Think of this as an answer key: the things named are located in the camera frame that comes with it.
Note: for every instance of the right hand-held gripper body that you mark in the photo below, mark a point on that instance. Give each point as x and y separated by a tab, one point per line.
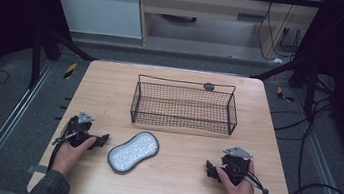
235	164

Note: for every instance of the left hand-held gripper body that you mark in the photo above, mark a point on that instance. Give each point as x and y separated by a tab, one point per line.
77	127

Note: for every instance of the grey scrubbing sponge pad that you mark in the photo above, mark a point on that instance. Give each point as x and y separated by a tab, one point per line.
133	152

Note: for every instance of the person's left hand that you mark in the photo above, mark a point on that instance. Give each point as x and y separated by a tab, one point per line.
70	155

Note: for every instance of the yellow black hazard tape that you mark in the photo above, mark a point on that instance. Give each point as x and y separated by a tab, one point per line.
283	95
70	70

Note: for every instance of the black stand leg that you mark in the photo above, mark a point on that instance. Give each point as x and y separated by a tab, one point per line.
300	77
52	54

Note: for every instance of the wooden shelf cabinet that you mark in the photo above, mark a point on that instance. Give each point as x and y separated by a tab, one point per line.
218	12

